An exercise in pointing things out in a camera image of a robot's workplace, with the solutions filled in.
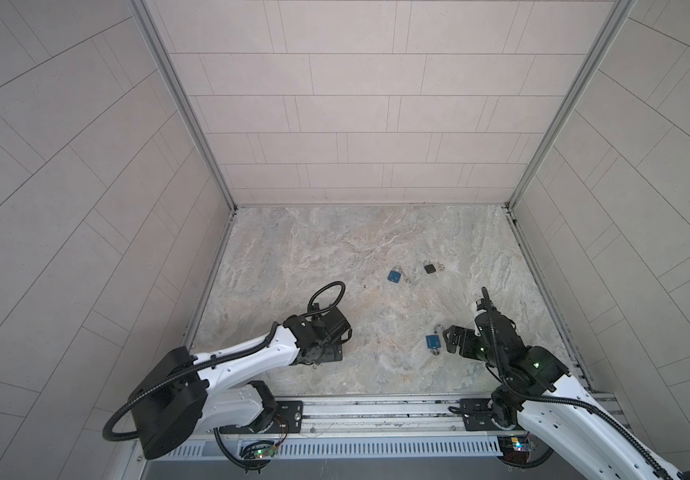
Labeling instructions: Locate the small blue padlock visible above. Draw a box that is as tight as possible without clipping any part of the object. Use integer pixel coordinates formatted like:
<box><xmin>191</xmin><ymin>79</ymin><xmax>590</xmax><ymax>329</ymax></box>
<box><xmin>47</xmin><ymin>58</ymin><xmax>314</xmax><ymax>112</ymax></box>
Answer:
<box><xmin>387</xmin><ymin>266</ymin><xmax>411</xmax><ymax>284</ymax></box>

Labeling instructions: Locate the black padlock with key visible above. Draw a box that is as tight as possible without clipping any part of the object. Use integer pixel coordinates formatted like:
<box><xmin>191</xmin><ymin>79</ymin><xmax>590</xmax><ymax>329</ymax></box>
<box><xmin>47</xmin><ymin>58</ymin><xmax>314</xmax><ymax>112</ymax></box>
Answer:
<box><xmin>423</xmin><ymin>261</ymin><xmax>438</xmax><ymax>275</ymax></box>

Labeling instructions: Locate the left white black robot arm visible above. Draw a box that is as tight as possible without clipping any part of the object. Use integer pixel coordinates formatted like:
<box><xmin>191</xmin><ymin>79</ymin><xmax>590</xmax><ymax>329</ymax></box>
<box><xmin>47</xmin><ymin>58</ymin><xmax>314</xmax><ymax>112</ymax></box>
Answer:
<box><xmin>101</xmin><ymin>295</ymin><xmax>353</xmax><ymax>460</ymax></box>

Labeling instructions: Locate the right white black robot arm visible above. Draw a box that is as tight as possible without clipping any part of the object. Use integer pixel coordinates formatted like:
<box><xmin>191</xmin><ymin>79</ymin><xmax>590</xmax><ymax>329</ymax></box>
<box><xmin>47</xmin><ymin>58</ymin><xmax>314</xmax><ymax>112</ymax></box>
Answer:
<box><xmin>443</xmin><ymin>292</ymin><xmax>690</xmax><ymax>479</ymax></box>

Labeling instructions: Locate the right blue padlock with key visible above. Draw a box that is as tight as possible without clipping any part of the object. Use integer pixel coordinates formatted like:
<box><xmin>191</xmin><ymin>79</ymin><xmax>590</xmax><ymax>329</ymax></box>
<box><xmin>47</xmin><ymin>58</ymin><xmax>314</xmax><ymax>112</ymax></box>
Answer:
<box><xmin>425</xmin><ymin>324</ymin><xmax>445</xmax><ymax>356</ymax></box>

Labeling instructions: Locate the right circuit board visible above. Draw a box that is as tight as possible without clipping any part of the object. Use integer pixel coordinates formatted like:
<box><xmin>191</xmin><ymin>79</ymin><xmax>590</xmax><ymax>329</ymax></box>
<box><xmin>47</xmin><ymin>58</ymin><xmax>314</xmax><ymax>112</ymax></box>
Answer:
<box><xmin>497</xmin><ymin>436</ymin><xmax>536</xmax><ymax>466</ymax></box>

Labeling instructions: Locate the white vent grille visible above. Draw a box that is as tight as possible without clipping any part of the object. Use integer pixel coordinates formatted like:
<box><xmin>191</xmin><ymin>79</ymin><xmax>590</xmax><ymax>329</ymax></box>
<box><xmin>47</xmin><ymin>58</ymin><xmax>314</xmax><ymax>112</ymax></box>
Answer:
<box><xmin>158</xmin><ymin>435</ymin><xmax>503</xmax><ymax>461</ymax></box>

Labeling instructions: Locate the left green circuit board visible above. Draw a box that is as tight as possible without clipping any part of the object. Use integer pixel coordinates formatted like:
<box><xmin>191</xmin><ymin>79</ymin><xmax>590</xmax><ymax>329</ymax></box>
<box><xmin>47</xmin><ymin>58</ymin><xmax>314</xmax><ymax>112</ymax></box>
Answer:
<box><xmin>240</xmin><ymin>440</ymin><xmax>279</xmax><ymax>461</ymax></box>

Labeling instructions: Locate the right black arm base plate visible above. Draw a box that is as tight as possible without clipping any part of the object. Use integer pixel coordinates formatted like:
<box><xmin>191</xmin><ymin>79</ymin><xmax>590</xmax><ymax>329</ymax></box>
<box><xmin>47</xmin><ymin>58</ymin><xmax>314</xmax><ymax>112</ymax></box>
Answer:
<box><xmin>449</xmin><ymin>398</ymin><xmax>523</xmax><ymax>432</ymax></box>

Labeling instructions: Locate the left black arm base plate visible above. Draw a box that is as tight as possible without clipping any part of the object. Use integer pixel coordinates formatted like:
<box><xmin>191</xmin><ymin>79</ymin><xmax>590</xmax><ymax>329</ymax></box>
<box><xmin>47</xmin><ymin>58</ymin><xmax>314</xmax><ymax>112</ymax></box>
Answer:
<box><xmin>219</xmin><ymin>401</ymin><xmax>304</xmax><ymax>435</ymax></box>

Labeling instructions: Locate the aluminium mounting rail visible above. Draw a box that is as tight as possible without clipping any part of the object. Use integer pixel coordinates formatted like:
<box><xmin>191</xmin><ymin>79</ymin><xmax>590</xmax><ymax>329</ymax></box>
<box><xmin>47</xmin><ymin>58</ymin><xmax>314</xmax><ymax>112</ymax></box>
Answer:
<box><xmin>131</xmin><ymin>392</ymin><xmax>631</xmax><ymax>442</ymax></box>

